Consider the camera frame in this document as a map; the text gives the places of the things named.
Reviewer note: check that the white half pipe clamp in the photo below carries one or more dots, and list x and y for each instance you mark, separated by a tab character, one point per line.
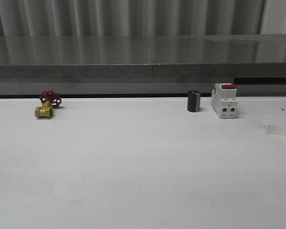
273	129

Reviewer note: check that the dark brown cylindrical capacitor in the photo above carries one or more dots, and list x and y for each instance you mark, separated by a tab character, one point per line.
193	102

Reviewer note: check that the brass valve red handwheel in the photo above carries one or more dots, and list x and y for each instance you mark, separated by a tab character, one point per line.
49	101

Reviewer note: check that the grey stone counter shelf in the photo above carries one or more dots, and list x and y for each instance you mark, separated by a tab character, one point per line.
149	65

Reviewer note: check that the grey pleated curtain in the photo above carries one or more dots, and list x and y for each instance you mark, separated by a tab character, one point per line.
141	17

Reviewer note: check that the white circuit breaker red switch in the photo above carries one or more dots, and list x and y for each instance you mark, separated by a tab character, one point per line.
223	100

